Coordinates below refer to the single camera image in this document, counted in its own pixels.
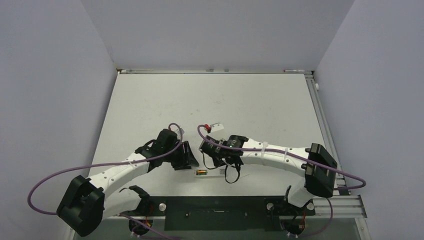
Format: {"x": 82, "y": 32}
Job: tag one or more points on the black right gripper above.
{"x": 216, "y": 162}

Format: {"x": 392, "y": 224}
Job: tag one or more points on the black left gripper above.
{"x": 186, "y": 160}

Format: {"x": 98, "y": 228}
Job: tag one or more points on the gold AAA battery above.
{"x": 201, "y": 172}

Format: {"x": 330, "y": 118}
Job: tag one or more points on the white remote control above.
{"x": 211, "y": 173}

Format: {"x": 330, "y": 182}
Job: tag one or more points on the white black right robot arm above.
{"x": 312, "y": 164}

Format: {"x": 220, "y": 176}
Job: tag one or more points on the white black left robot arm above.
{"x": 89, "y": 200}

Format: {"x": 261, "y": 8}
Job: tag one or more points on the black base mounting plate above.
{"x": 220, "y": 213}

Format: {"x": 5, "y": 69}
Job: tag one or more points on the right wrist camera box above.
{"x": 215, "y": 127}

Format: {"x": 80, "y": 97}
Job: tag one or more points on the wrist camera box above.
{"x": 179, "y": 131}
{"x": 215, "y": 127}

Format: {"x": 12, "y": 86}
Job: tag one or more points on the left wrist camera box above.
{"x": 179, "y": 131}

